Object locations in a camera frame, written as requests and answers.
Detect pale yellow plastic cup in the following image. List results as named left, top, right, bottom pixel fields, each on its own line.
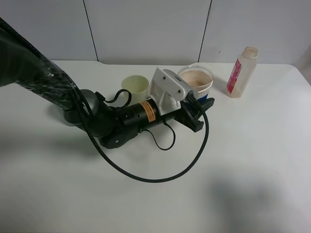
left=121, top=75, right=149, bottom=105

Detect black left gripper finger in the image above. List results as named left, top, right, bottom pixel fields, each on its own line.
left=181, top=98, right=215, bottom=133

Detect black braided camera cable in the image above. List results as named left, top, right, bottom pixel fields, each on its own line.
left=0, top=18, right=210, bottom=183

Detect pink labelled drink bottle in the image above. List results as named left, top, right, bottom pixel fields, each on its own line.
left=226, top=47, right=258, bottom=98

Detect thin black wire loop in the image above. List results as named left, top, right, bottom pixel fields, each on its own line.
left=139, top=120, right=177, bottom=151

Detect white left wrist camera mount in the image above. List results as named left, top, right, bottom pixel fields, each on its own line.
left=148, top=68, right=199, bottom=116

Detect clear cup with blue sleeve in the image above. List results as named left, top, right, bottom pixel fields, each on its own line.
left=177, top=65, right=214, bottom=101

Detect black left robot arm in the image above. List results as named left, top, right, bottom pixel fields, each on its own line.
left=0, top=20, right=214, bottom=149

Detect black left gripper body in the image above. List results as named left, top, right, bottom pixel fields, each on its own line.
left=162, top=104, right=194, bottom=126

